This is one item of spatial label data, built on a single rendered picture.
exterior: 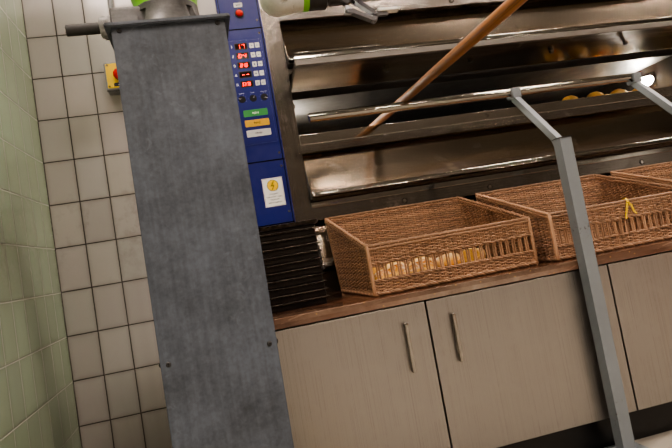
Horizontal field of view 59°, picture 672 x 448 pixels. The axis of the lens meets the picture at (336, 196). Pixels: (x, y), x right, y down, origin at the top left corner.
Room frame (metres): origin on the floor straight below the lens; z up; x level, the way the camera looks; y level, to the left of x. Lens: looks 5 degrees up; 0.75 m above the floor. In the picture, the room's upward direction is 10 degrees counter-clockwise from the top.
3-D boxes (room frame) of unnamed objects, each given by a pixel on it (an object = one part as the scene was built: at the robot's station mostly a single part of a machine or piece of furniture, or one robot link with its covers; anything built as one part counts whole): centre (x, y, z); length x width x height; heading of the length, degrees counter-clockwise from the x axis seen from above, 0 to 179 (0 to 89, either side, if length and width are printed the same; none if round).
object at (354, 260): (2.05, -0.27, 0.72); 0.56 x 0.49 x 0.28; 104
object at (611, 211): (2.17, -0.86, 0.72); 0.56 x 0.49 x 0.28; 104
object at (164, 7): (1.12, 0.32, 1.23); 0.26 x 0.15 x 0.06; 103
